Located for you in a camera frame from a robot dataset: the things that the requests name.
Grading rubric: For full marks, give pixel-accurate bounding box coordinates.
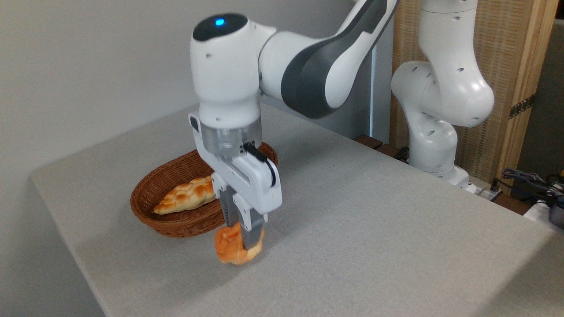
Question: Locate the brown wicker oval basket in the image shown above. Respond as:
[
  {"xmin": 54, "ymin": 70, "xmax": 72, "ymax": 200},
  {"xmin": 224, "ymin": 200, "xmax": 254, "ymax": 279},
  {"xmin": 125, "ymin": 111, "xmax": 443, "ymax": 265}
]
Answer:
[{"xmin": 130, "ymin": 142, "xmax": 278, "ymax": 239}]

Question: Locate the long braided bread loaf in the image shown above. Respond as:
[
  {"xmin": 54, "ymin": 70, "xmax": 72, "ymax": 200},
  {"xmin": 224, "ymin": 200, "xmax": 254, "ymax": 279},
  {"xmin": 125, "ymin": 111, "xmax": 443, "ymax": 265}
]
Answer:
[{"xmin": 152, "ymin": 176, "xmax": 218, "ymax": 216}]

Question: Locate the wooden woven folding screen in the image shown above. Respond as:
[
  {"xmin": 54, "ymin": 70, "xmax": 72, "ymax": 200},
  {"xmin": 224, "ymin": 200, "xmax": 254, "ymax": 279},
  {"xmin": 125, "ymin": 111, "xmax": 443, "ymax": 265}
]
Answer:
[{"xmin": 390, "ymin": 0, "xmax": 560, "ymax": 195}]

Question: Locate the round knotted bread roll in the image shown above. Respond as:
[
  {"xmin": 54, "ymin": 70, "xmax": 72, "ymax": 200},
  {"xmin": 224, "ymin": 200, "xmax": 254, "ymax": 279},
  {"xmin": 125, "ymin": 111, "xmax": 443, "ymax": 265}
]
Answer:
[{"xmin": 214, "ymin": 222, "xmax": 265, "ymax": 266}]

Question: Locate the black cable bundle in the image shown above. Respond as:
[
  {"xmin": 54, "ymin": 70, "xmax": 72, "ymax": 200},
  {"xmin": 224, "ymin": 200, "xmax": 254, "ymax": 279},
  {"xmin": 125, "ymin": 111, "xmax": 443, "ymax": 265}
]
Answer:
[{"xmin": 490, "ymin": 166, "xmax": 564, "ymax": 208}]

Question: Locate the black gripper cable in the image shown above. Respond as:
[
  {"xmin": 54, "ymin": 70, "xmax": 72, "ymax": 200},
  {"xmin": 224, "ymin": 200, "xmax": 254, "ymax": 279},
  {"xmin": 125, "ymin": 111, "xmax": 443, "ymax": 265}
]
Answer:
[{"xmin": 243, "ymin": 141, "xmax": 277, "ymax": 186}]

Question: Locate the dark wooden base board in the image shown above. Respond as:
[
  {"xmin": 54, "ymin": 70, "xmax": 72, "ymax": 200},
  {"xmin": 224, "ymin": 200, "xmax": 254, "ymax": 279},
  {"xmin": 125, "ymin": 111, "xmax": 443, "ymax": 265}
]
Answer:
[{"xmin": 354, "ymin": 134, "xmax": 411, "ymax": 164}]

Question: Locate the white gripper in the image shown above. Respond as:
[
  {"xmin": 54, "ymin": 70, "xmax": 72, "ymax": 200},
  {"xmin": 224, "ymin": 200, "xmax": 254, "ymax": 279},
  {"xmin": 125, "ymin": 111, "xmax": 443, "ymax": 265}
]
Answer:
[{"xmin": 188, "ymin": 113, "xmax": 283, "ymax": 250}]

